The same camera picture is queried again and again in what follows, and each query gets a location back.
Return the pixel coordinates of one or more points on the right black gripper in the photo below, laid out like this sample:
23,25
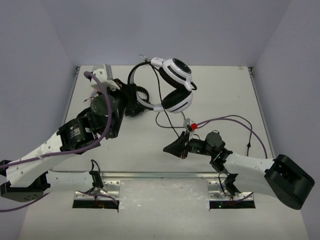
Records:
178,147

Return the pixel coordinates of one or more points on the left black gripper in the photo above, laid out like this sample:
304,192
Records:
130,95

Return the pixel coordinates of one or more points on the white and black headphones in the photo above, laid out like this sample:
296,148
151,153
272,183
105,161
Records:
175,73

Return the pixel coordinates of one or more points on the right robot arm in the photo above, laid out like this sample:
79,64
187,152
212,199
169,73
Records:
278,177

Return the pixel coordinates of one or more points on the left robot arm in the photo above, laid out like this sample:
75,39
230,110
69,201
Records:
32,176

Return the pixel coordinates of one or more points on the pink and blue cat headphones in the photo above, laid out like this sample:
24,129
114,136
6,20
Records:
92,95

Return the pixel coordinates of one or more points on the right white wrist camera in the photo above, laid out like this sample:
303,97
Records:
190,126

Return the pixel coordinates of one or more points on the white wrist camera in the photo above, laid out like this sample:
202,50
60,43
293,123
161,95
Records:
190,126
104,73

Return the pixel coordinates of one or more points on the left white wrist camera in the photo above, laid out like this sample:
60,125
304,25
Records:
104,73

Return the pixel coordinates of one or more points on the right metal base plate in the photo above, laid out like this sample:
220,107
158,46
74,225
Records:
215,193

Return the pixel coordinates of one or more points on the metal base plate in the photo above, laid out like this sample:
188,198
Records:
215,193
109,191

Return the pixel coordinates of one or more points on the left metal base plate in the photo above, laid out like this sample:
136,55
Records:
109,191

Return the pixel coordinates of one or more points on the aluminium table edge rail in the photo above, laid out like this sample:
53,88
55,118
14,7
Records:
139,175

